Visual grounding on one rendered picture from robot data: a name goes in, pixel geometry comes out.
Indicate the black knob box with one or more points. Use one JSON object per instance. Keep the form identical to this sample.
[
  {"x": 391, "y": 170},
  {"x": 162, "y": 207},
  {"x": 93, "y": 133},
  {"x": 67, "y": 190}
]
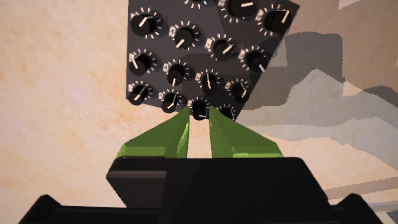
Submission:
[{"x": 227, "y": 55}]

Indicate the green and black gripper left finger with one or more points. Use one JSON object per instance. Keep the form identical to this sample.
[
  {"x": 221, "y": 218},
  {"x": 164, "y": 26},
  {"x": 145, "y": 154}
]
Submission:
[{"x": 162, "y": 140}]

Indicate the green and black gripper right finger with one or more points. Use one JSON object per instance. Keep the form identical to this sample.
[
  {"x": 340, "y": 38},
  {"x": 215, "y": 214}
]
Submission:
[{"x": 237, "y": 140}]

